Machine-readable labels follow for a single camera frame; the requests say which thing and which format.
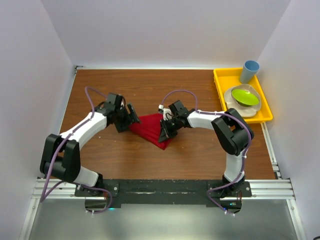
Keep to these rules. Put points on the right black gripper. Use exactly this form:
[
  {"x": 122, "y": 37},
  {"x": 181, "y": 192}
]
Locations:
[{"x": 165, "y": 133}]

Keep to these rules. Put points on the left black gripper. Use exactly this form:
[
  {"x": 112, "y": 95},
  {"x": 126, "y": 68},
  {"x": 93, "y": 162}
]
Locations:
[{"x": 130, "y": 118}]

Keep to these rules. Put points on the red cloth napkin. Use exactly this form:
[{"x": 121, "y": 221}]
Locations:
[{"x": 149, "y": 129}]

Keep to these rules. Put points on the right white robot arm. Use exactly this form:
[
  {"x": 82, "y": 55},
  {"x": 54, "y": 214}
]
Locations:
[{"x": 233, "y": 134}]

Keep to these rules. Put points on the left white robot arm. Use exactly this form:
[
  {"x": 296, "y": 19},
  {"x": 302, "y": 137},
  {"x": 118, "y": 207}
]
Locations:
[{"x": 61, "y": 156}]

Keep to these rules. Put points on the white plate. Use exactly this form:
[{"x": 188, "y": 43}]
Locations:
[{"x": 244, "y": 111}]

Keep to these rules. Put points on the yellow plastic tray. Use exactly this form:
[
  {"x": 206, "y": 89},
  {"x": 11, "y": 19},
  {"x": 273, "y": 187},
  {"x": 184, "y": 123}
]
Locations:
[{"x": 224, "y": 78}]

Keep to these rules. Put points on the green bowl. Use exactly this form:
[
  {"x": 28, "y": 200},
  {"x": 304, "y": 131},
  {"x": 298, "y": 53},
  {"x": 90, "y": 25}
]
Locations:
[{"x": 244, "y": 97}]

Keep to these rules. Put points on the blue plastic cup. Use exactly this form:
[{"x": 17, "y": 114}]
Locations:
[{"x": 250, "y": 68}]

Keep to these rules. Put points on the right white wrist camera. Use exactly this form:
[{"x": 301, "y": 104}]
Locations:
[{"x": 166, "y": 112}]

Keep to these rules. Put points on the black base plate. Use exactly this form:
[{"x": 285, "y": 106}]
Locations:
[{"x": 176, "y": 192}]

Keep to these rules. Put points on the aluminium frame rail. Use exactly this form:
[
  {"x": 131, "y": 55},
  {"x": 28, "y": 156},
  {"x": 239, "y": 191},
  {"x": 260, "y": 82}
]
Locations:
[{"x": 279, "y": 189}]

